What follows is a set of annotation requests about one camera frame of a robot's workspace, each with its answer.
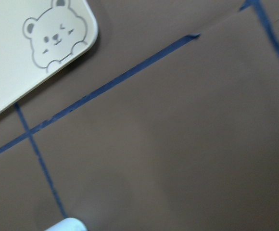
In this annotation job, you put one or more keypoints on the light blue plastic cup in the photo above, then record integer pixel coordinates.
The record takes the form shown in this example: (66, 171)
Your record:
(68, 224)

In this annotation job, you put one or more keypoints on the cream bear serving tray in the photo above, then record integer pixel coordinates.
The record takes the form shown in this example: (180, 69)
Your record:
(38, 38)

